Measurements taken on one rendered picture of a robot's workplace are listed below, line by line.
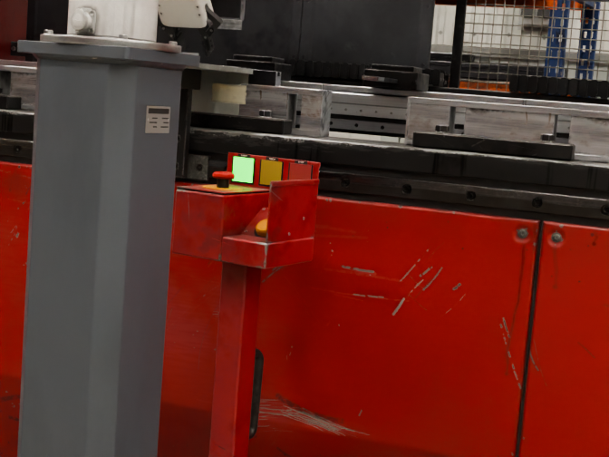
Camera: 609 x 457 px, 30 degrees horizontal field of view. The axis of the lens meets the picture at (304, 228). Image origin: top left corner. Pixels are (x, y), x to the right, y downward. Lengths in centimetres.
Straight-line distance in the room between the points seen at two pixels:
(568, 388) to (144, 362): 85
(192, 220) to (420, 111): 53
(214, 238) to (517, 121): 63
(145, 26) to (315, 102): 81
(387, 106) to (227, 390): 79
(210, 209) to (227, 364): 29
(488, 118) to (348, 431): 66
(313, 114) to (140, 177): 84
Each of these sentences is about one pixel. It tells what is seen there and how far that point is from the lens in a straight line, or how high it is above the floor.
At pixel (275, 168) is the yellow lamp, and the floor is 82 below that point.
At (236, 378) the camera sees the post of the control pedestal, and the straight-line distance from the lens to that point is 205.
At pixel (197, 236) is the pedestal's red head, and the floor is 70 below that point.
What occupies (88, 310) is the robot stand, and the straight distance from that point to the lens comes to 153.
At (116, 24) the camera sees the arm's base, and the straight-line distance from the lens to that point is 153.
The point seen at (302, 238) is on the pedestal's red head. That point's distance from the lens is 201.
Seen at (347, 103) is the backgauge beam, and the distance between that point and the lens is 254.
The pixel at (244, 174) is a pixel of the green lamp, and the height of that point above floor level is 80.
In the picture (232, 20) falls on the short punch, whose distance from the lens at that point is 241.
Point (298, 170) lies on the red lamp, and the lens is 205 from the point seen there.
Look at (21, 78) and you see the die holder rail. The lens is 261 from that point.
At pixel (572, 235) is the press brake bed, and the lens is 208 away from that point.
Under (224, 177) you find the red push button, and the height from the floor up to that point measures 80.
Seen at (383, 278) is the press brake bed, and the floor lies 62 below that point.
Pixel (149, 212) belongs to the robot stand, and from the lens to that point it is 155.
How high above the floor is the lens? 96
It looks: 7 degrees down
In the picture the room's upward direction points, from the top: 5 degrees clockwise
